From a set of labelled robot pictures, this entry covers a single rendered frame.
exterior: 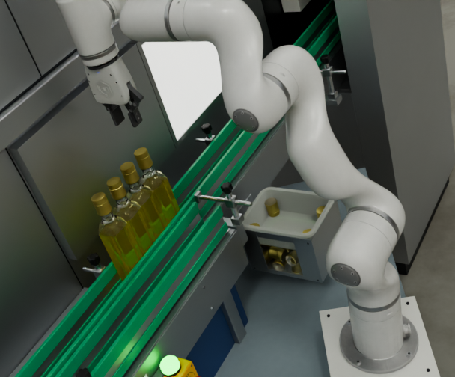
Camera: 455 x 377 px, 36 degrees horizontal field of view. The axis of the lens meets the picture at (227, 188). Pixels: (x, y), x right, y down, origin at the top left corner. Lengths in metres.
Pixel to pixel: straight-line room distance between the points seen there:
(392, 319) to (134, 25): 0.86
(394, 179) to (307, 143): 1.34
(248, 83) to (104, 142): 0.62
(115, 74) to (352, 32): 1.04
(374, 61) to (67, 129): 1.13
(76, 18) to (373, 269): 0.80
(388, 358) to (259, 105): 0.76
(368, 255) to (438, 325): 1.47
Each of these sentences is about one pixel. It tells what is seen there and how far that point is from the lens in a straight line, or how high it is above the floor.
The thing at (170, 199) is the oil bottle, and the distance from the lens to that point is 1.78.
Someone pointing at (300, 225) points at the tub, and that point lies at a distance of 1.95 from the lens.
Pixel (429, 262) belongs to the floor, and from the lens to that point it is 3.12.
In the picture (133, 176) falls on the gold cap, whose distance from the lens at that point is 1.68.
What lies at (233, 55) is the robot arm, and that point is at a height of 1.64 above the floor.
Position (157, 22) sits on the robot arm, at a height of 1.70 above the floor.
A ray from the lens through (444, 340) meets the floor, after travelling 2.83.
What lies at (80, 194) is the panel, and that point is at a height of 1.28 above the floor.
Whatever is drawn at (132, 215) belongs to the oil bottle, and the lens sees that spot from 1.67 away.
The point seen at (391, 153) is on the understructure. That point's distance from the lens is 2.61.
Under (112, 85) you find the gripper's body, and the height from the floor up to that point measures 1.53.
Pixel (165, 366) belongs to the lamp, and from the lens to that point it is 1.61.
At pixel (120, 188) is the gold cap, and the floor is 1.31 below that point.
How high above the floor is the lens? 2.18
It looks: 35 degrees down
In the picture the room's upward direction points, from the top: 19 degrees counter-clockwise
